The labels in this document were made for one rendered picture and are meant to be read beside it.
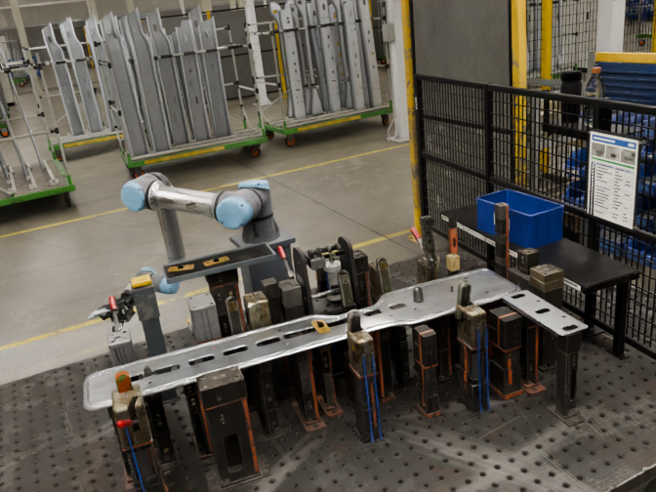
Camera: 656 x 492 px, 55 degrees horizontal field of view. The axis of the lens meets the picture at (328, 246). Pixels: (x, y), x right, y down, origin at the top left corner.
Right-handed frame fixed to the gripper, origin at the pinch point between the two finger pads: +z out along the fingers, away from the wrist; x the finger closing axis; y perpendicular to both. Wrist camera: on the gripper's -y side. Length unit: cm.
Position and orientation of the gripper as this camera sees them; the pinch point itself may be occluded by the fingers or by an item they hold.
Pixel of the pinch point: (98, 333)
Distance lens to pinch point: 260.0
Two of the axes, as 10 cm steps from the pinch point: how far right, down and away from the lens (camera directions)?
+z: -3.2, 6.3, -7.1
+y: 8.3, -1.7, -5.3
